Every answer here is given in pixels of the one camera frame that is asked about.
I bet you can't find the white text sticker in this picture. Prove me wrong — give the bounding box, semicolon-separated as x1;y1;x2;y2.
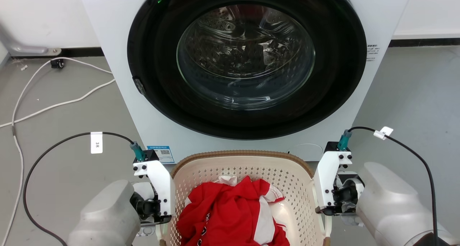
366;43;380;62

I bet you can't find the black round glass washer door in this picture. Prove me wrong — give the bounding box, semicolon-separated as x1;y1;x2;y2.
127;0;368;140

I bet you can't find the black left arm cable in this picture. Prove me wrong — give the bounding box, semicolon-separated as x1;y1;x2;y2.
23;132;135;246

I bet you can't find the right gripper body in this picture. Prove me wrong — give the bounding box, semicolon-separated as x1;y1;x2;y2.
332;171;365;227

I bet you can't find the cream perforated laundry basket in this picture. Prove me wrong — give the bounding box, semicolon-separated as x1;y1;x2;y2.
157;150;333;246

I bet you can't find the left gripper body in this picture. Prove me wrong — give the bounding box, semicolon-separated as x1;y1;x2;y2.
130;182;172;237

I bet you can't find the blue energy label sticker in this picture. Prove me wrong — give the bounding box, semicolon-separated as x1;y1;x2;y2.
147;145;175;164

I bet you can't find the white front-load washing machine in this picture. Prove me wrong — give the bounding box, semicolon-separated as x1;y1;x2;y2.
77;0;413;164

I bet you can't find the long white floor cable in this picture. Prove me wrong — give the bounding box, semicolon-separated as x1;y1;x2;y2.
0;57;114;246

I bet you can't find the red and white garment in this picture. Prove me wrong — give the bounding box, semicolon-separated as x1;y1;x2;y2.
176;175;291;246

